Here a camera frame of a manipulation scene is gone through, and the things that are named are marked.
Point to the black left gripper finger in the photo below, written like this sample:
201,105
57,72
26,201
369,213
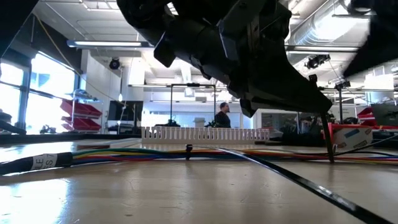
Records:
252,107
289,87

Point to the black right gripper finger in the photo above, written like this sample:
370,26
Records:
379,43

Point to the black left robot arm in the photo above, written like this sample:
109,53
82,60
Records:
12,18

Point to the person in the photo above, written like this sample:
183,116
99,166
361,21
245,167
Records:
222,119

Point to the red storage bins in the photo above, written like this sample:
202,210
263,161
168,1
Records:
365,115

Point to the orange tape dispenser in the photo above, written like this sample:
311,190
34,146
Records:
351,138

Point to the long ceiling light bar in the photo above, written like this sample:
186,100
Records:
109,43

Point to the black monitor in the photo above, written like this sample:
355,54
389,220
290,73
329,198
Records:
124,110

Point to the red bin shelf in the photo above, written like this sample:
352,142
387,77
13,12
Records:
81,109

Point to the black overhead camera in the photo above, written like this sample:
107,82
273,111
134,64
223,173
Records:
317,60

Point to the black camera stand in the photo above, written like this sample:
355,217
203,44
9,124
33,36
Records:
340,99

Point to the silver ventilation duct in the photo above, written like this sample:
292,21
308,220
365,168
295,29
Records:
314,28

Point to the white flat duct cover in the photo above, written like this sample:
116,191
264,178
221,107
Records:
124,142

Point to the black aluminium table frame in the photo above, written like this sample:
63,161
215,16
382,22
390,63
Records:
62,138

